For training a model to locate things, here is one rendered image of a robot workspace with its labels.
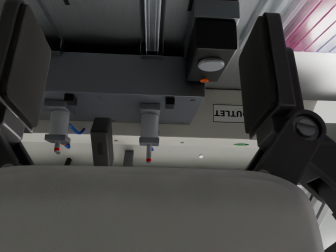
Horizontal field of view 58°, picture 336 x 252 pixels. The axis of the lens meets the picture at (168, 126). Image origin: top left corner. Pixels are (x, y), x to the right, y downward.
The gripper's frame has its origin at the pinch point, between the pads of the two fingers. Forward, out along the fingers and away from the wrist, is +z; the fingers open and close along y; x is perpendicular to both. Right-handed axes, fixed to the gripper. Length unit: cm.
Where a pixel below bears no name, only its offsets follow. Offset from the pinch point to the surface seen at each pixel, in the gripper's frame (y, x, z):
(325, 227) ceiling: 176, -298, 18
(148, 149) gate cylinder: 0.0, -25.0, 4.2
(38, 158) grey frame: -21, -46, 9
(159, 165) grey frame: 2.0, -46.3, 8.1
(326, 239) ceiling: 170, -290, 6
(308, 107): 36, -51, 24
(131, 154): -3.3, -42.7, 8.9
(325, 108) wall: 177, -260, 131
